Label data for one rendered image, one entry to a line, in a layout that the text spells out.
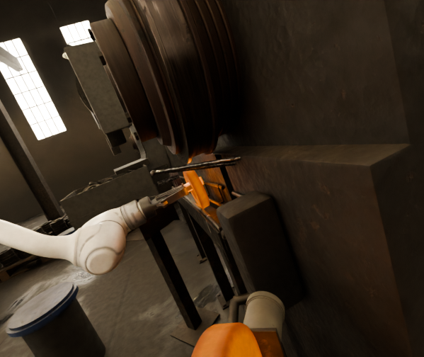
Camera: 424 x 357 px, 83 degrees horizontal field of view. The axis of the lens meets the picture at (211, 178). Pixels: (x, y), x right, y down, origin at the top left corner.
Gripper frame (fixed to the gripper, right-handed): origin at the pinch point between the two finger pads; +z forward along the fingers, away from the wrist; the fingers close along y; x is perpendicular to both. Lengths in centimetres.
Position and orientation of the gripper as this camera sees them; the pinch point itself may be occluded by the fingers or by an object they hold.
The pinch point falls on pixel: (194, 184)
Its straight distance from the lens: 88.5
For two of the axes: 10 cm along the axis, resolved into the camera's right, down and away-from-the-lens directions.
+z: 8.7, -4.4, 2.0
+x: -4.0, -8.9, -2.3
